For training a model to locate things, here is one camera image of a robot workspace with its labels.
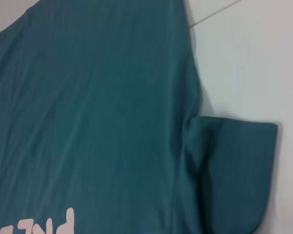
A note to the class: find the teal t-shirt with FREE print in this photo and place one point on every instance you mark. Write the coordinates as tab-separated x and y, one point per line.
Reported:
100	109

